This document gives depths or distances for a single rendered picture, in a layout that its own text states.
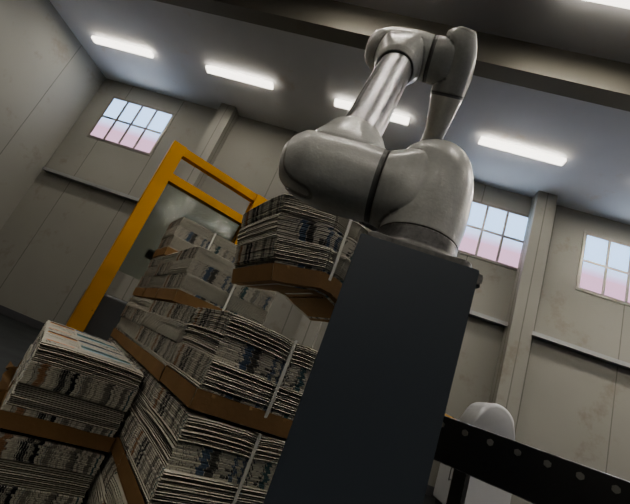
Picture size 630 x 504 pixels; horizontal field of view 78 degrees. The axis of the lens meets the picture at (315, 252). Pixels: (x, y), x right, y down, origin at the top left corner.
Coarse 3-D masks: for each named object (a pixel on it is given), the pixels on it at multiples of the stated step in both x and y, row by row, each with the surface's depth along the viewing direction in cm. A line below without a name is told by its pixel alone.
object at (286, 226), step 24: (264, 216) 106; (288, 216) 98; (312, 216) 101; (240, 240) 117; (264, 240) 102; (288, 240) 96; (312, 240) 101; (240, 264) 113; (288, 264) 96; (312, 264) 99; (264, 288) 114; (288, 288) 104; (312, 288) 101
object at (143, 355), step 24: (120, 336) 178; (144, 360) 127; (168, 384) 99; (192, 384) 86; (192, 408) 83; (216, 408) 86; (240, 408) 89; (288, 432) 95; (120, 456) 101; (120, 480) 93
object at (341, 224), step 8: (336, 216) 106; (336, 224) 105; (344, 224) 107; (352, 224) 109; (336, 232) 105; (344, 232) 107; (352, 232) 108; (336, 240) 105; (352, 240) 107; (336, 248) 104; (344, 248) 106; (328, 256) 102; (336, 256) 104; (344, 256) 105; (328, 264) 102; (328, 272) 102; (336, 272) 103; (320, 288) 100
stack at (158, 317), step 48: (144, 336) 143; (192, 336) 105; (240, 336) 91; (144, 384) 117; (240, 384) 89; (288, 384) 96; (144, 432) 98; (192, 432) 82; (240, 432) 88; (96, 480) 107; (144, 480) 84; (192, 480) 81; (240, 480) 88
